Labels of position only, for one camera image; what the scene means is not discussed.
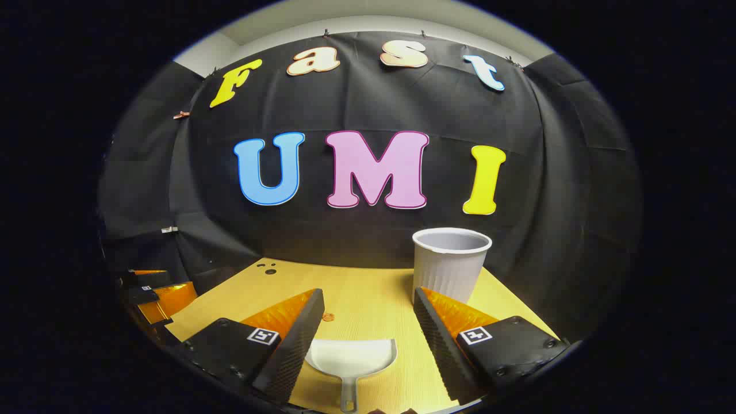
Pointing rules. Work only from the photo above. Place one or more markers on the white ribbed garbage bin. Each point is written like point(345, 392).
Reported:
point(448, 270)

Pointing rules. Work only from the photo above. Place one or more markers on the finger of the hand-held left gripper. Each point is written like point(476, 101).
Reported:
point(155, 279)
point(172, 299)

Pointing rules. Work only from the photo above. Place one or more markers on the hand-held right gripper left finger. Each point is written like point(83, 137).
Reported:
point(299, 339)

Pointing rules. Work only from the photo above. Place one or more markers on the grey plastic dustpan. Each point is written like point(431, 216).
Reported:
point(351, 353)

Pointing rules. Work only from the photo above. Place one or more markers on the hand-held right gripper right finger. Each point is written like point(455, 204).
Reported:
point(435, 339)

